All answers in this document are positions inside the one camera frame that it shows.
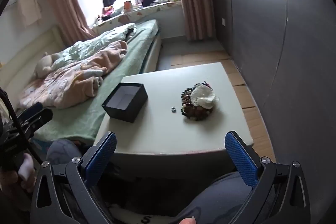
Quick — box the white low table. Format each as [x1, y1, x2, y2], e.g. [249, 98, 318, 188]
[93, 62, 254, 177]

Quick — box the peach fleece blanket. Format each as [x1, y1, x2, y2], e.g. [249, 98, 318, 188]
[18, 40, 129, 109]

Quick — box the black jewelry box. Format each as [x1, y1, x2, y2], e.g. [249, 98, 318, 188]
[101, 82, 149, 123]

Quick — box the pile of beaded bracelets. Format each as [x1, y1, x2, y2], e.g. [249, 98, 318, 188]
[181, 80, 219, 121]

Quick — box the person's right leg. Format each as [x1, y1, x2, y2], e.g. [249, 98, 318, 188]
[178, 172, 263, 224]

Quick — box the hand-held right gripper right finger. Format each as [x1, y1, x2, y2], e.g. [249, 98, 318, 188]
[224, 131, 311, 224]

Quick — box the black cable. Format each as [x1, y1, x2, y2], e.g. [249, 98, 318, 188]
[0, 87, 44, 165]

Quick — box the printed window seat cushion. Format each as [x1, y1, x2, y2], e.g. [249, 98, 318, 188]
[92, 0, 183, 30]

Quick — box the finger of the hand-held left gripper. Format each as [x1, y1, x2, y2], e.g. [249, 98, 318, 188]
[16, 102, 44, 119]
[18, 109, 53, 136]

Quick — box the white fabric flower accessory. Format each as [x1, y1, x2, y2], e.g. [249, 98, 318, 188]
[190, 83, 219, 110]

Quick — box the pale green duvet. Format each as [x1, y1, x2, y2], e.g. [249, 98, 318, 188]
[51, 23, 137, 69]

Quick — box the beige plush toy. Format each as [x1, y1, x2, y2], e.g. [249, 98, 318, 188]
[34, 52, 62, 77]

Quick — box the person's left leg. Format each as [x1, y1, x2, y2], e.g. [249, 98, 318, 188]
[47, 139, 88, 163]

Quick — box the person's left hand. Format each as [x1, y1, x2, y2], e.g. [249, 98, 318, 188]
[0, 151, 37, 197]

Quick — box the beige wall towel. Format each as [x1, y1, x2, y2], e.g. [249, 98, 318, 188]
[14, 0, 42, 28]

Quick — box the person's leg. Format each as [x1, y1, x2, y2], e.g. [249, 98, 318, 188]
[47, 139, 88, 163]
[178, 172, 263, 224]

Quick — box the grey wardrobe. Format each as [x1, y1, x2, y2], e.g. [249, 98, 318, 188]
[206, 0, 336, 161]

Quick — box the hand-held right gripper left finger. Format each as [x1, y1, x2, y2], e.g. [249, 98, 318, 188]
[31, 132, 117, 224]

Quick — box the bed with green sheet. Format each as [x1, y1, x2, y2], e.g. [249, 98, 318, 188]
[0, 19, 162, 143]

